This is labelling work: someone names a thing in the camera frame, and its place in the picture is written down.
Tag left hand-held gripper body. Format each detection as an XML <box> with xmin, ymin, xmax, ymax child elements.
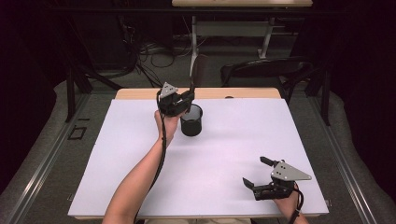
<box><xmin>156</xmin><ymin>81</ymin><xmax>189</xmax><ymax>119</ymax></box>

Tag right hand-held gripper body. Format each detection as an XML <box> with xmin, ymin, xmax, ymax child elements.
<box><xmin>252</xmin><ymin>160</ymin><xmax>313</xmax><ymax>202</ymax></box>

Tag black mesh pen holder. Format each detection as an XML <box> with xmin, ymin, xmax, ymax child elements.
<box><xmin>179</xmin><ymin>104</ymin><xmax>204</xmax><ymax>137</ymax></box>

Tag person's right hand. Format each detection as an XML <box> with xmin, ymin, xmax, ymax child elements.
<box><xmin>273</xmin><ymin>183</ymin><xmax>303</xmax><ymax>217</ymax></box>

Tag person's left hand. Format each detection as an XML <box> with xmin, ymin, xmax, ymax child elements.
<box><xmin>153</xmin><ymin>109</ymin><xmax>182</xmax><ymax>143</ymax></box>

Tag black office chair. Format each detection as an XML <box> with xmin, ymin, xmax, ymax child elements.
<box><xmin>219</xmin><ymin>57</ymin><xmax>315</xmax><ymax>105</ymax></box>

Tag black metal stand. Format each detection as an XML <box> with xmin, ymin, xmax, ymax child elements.
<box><xmin>64</xmin><ymin>18</ymin><xmax>124</xmax><ymax>123</ymax></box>
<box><xmin>304</xmin><ymin>66</ymin><xmax>332</xmax><ymax>127</ymax></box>

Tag wooden desk with white legs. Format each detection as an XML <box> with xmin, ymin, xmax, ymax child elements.
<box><xmin>171</xmin><ymin>0</ymin><xmax>314</xmax><ymax>79</ymax></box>

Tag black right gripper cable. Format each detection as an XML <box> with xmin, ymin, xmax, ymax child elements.
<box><xmin>288</xmin><ymin>188</ymin><xmax>305</xmax><ymax>224</ymax></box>

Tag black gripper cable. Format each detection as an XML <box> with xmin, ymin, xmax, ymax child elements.
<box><xmin>288</xmin><ymin>188</ymin><xmax>305</xmax><ymax>224</ymax></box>
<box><xmin>133</xmin><ymin>88</ymin><xmax>168</xmax><ymax>224</ymax></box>

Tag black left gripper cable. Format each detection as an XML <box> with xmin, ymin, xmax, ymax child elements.
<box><xmin>133</xmin><ymin>88</ymin><xmax>168</xmax><ymax>224</ymax></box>

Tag bundle of floor cables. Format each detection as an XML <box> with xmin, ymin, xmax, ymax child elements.
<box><xmin>117</xmin><ymin>14</ymin><xmax>194</xmax><ymax>89</ymax></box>

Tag aluminium floor rail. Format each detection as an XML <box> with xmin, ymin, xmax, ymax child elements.
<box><xmin>5</xmin><ymin>92</ymin><xmax>92</xmax><ymax>224</ymax></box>
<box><xmin>298</xmin><ymin>92</ymin><xmax>380</xmax><ymax>224</ymax></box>

